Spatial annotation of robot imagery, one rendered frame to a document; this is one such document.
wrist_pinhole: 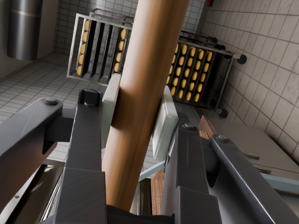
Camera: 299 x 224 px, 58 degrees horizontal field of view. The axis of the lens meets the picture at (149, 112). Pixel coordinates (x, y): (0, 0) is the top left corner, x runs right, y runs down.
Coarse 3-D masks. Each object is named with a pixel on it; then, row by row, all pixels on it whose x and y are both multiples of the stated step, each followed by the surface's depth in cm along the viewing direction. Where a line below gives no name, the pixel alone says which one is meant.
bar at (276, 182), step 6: (162, 162) 119; (150, 168) 120; (156, 168) 119; (162, 168) 120; (144, 174) 120; (150, 174) 120; (264, 174) 125; (138, 180) 121; (270, 180) 123; (276, 180) 123; (282, 180) 124; (288, 180) 126; (294, 180) 127; (276, 186) 124; (282, 186) 124; (288, 186) 124; (294, 186) 124
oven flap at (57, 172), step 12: (48, 168) 188; (60, 168) 187; (36, 180) 176; (48, 180) 174; (60, 180) 170; (36, 192) 164; (48, 192) 163; (24, 204) 154; (36, 204) 153; (48, 204) 149; (12, 216) 146; (24, 216) 145; (36, 216) 144
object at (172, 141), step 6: (180, 114) 18; (180, 120) 17; (186, 120) 17; (174, 132) 15; (174, 138) 15; (204, 138) 15; (204, 144) 14; (168, 150) 16; (204, 150) 14; (210, 150) 14; (204, 156) 14; (210, 156) 14; (216, 156) 14; (204, 162) 14; (210, 162) 14; (216, 162) 14; (210, 168) 14; (216, 168) 14; (210, 174) 14; (216, 174) 14
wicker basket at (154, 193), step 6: (204, 132) 182; (156, 174) 195; (162, 174) 195; (156, 180) 196; (162, 180) 196; (162, 186) 190; (156, 192) 184; (162, 192) 184; (156, 198) 178; (156, 204) 173; (156, 210) 168
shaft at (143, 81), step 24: (144, 0) 16; (168, 0) 15; (144, 24) 16; (168, 24) 16; (144, 48) 16; (168, 48) 16; (144, 72) 16; (168, 72) 17; (120, 96) 18; (144, 96) 17; (120, 120) 18; (144, 120) 18; (120, 144) 18; (144, 144) 19; (120, 168) 19; (120, 192) 20
